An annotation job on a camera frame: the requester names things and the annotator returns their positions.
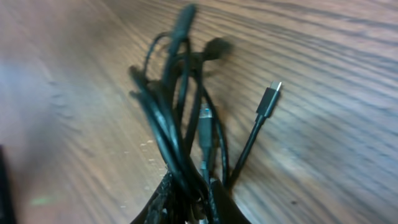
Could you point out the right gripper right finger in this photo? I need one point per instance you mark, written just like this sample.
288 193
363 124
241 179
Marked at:
223 209

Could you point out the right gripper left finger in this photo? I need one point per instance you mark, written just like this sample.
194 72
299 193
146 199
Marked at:
158 210

